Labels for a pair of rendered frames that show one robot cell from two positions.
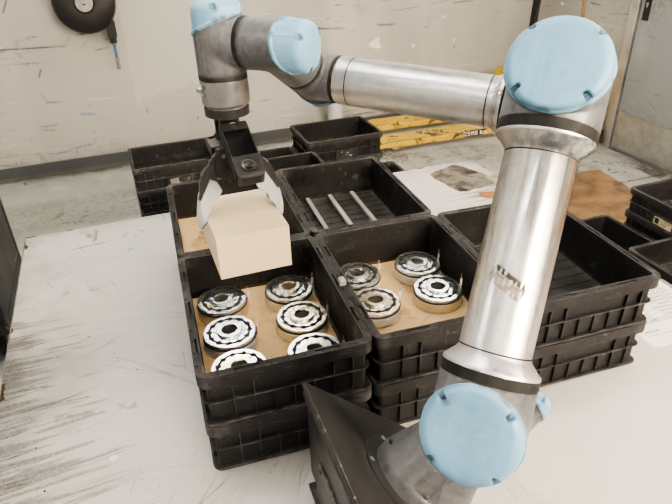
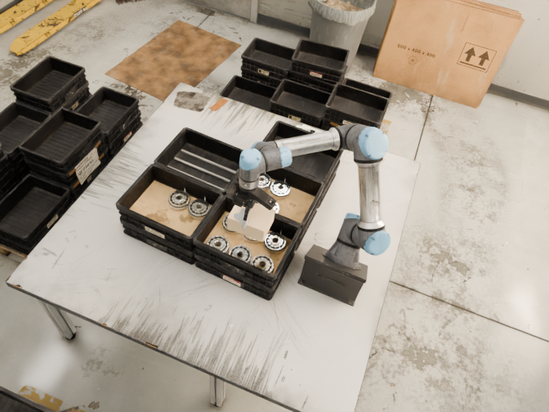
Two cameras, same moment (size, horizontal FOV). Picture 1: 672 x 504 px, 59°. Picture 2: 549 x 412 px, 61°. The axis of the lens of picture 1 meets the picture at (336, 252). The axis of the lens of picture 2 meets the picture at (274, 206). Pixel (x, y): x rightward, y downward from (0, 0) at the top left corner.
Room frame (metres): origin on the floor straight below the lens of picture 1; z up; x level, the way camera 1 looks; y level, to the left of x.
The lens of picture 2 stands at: (0.19, 1.04, 2.62)
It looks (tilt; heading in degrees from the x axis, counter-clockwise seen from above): 52 degrees down; 304
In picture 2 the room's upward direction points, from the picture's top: 9 degrees clockwise
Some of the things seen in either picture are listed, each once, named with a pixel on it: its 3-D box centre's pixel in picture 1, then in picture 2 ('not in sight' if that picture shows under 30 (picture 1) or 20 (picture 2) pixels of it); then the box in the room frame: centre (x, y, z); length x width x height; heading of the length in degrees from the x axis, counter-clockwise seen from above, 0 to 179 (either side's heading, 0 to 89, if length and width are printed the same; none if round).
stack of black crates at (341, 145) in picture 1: (336, 170); (57, 104); (2.87, -0.02, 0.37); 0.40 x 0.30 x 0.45; 110
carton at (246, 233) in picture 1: (244, 231); (251, 219); (0.90, 0.16, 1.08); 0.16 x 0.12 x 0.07; 20
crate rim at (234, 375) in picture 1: (265, 299); (247, 235); (0.93, 0.14, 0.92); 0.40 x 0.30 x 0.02; 17
